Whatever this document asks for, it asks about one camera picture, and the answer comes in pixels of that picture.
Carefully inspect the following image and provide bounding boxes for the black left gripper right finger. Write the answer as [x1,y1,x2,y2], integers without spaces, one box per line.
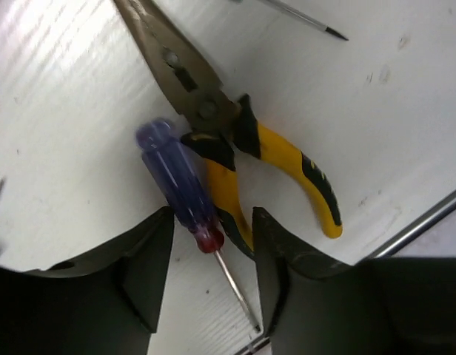
[252,207,456,354]

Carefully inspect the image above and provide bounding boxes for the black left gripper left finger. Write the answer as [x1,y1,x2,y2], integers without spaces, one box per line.
[0,206,175,354]

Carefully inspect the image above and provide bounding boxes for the yellow long nose pliers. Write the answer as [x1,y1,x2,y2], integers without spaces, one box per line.
[115,1,343,257]

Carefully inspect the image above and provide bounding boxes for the black green precision screwdriver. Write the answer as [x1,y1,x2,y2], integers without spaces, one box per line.
[231,0,349,41]

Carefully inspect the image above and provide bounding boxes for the blue handled screwdriver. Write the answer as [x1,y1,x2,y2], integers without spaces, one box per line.
[135,118,261,333]

